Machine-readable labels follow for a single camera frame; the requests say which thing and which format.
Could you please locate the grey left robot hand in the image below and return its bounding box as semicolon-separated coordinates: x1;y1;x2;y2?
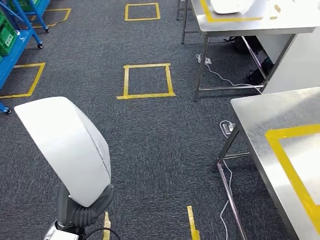
57;183;115;227

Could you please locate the blue metal shelf rack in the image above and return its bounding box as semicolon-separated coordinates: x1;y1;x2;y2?
0;0;44;115
14;0;51;33

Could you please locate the yellow tape floor square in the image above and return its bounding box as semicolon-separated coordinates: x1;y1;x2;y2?
0;61;46;100
116;62;177;101
124;2;161;22

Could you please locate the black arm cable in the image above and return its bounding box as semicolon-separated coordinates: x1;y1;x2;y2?
83;227;118;240

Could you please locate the white plastic car part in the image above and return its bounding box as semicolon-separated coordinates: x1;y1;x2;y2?
210;0;269;16
14;96;112;209

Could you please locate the white power strip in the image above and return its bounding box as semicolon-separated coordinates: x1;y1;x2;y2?
223;121;236;136

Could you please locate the white cable with plug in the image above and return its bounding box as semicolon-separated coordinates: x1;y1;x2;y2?
195;53;263;95

